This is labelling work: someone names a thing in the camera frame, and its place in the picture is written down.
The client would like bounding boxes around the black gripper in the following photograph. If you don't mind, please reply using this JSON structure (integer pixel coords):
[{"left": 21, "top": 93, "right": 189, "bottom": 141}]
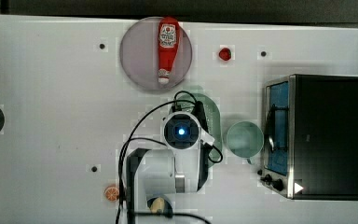
[{"left": 195, "top": 101, "right": 208, "bottom": 131}]

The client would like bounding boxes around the green strainer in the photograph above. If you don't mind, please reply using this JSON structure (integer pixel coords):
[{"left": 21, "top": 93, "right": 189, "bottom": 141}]
[{"left": 174, "top": 86, "right": 223, "bottom": 167}]

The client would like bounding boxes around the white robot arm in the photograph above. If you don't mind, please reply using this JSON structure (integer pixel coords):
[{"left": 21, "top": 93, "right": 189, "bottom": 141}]
[{"left": 120, "top": 101, "right": 215, "bottom": 224}]

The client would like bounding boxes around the light green cup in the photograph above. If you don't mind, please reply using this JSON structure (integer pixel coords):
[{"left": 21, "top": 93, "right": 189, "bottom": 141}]
[{"left": 226, "top": 121, "right": 264, "bottom": 165}]

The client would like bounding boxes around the red ketchup bottle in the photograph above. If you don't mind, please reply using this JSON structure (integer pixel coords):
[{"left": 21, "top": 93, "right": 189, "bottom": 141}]
[{"left": 158, "top": 17, "right": 181, "bottom": 85}]

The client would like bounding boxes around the purple round plate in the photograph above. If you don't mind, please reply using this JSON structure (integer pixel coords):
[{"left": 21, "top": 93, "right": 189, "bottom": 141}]
[{"left": 119, "top": 17, "right": 193, "bottom": 91}]

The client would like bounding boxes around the yellow banana toy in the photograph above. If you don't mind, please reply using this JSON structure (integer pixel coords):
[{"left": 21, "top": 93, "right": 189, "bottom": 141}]
[{"left": 150, "top": 197, "right": 166, "bottom": 214}]

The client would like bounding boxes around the dark bowl with banana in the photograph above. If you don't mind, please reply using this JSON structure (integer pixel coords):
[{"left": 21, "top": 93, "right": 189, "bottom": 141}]
[{"left": 147, "top": 197, "right": 172, "bottom": 216}]

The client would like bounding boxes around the black toaster oven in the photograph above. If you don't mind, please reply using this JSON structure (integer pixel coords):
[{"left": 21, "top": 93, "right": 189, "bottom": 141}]
[{"left": 258, "top": 74, "right": 358, "bottom": 201}]

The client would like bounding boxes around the orange slice toy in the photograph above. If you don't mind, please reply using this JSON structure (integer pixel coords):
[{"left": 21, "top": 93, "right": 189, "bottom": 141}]
[{"left": 103, "top": 185, "right": 119, "bottom": 202}]

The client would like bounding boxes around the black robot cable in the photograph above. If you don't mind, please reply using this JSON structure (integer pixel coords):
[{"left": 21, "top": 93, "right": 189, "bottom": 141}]
[{"left": 115, "top": 91, "right": 224, "bottom": 224}]

